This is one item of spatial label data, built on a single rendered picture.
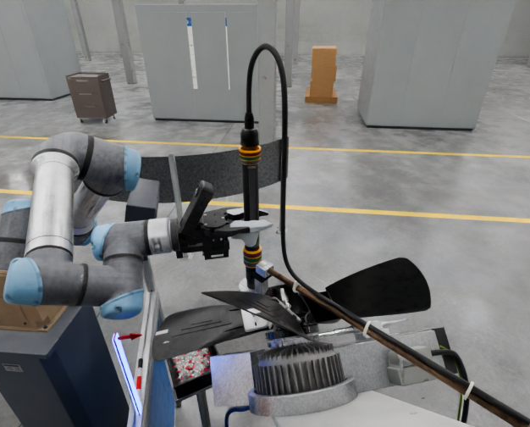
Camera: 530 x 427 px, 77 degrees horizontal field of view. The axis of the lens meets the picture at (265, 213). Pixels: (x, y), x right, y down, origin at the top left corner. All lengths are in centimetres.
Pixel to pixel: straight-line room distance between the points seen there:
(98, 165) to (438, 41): 648
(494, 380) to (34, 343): 237
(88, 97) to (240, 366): 704
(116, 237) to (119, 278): 9
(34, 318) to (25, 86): 979
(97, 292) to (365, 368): 66
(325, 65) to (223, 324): 818
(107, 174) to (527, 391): 248
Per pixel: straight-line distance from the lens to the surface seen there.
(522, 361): 282
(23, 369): 141
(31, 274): 65
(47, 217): 74
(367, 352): 97
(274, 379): 87
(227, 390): 106
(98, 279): 67
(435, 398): 238
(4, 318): 137
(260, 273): 78
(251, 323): 91
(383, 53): 679
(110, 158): 94
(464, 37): 711
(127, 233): 72
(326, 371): 87
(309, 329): 89
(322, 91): 890
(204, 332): 91
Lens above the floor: 187
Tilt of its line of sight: 30 degrees down
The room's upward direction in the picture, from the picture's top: straight up
